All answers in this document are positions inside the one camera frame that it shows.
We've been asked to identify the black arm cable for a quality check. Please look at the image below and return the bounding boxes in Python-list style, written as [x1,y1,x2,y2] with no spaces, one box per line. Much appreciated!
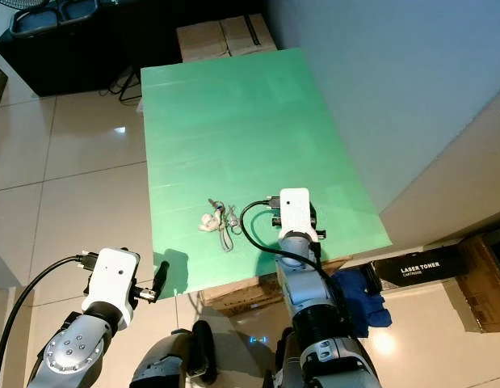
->
[0,252,97,388]
[238,199,323,268]

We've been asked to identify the black laser toner box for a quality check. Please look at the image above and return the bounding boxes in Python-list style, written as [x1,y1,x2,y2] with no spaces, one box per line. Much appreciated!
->
[371,245,470,289]

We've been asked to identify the black plastic tray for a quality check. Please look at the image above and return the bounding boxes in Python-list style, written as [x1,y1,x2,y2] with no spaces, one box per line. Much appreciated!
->
[9,6,61,41]
[54,0,99,28]

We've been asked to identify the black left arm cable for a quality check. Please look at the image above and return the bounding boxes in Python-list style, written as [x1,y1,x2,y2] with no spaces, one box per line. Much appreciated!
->
[0,252,97,388]

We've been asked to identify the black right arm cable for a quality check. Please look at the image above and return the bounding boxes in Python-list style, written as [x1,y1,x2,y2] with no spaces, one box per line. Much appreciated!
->
[238,199,323,268]

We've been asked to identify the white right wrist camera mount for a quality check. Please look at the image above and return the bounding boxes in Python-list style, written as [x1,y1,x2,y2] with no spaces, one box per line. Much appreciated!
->
[278,188,313,242]

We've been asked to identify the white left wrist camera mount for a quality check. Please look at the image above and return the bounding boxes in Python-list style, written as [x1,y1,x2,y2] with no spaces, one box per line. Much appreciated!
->
[82,247,141,310]

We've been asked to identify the open brown cardboard box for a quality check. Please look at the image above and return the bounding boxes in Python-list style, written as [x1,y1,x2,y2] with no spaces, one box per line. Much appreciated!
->
[456,229,500,334]

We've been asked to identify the robot leg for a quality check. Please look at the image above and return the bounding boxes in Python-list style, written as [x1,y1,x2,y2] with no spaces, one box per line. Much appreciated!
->
[270,327,307,388]
[130,320,218,388]

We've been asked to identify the low black cabinet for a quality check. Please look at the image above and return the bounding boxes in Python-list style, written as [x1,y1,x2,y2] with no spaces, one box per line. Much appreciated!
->
[0,0,267,98]

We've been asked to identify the robot left leg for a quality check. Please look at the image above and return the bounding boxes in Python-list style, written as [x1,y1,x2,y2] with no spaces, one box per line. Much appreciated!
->
[130,320,218,388]

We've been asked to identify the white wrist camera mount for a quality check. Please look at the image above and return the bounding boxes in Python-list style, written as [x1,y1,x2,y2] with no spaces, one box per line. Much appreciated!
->
[278,188,313,242]
[82,247,141,310]

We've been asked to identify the plain brown cardboard box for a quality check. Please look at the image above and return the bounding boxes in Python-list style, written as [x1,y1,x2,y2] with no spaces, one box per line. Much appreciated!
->
[175,22,234,64]
[219,13,279,56]

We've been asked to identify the blue cloth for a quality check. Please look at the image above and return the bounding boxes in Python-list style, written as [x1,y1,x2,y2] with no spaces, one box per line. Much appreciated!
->
[332,269,393,339]

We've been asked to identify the black fan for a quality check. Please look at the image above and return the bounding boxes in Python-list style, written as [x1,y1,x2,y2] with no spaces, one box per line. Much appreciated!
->
[0,0,50,12]

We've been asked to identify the keys with white fob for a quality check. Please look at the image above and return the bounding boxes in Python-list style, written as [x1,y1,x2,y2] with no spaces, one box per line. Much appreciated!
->
[197,197,240,253]

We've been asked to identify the green topped table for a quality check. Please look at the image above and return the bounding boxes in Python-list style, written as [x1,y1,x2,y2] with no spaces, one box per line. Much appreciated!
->
[140,47,393,298]

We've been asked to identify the robot right leg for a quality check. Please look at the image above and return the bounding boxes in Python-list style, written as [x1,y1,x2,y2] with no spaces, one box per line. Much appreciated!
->
[270,327,307,388]

